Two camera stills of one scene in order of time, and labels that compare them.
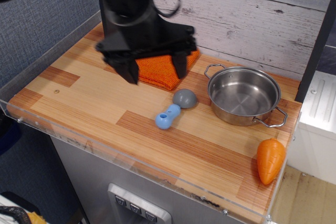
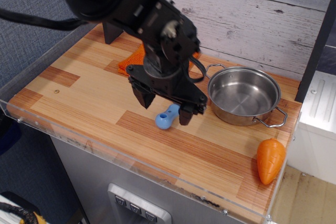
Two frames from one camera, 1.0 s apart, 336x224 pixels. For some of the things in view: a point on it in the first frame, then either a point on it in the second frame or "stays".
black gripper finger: x=127 y=66 → x=144 y=97
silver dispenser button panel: x=127 y=208 stays
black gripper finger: x=180 y=62 → x=185 y=114
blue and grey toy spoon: x=182 y=98 stays
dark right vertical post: x=315 y=55 stays
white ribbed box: x=312 y=149 stays
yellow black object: x=35 y=219 stays
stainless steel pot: x=239 y=95 stays
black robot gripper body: x=131 y=27 → x=167 y=78
